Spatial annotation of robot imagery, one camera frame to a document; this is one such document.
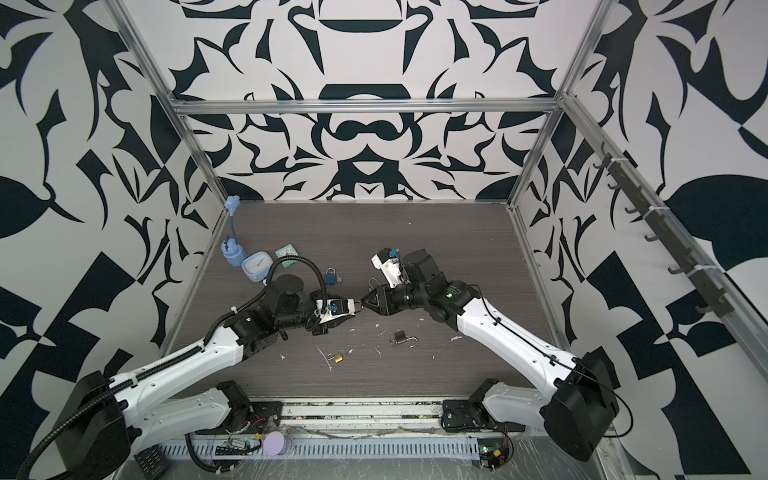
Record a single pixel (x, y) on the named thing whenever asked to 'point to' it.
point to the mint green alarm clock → (286, 251)
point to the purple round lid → (275, 443)
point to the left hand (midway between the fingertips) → (350, 296)
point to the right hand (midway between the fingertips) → (365, 301)
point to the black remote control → (152, 462)
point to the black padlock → (401, 337)
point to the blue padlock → (330, 277)
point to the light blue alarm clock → (257, 266)
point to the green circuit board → (493, 452)
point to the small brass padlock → (338, 358)
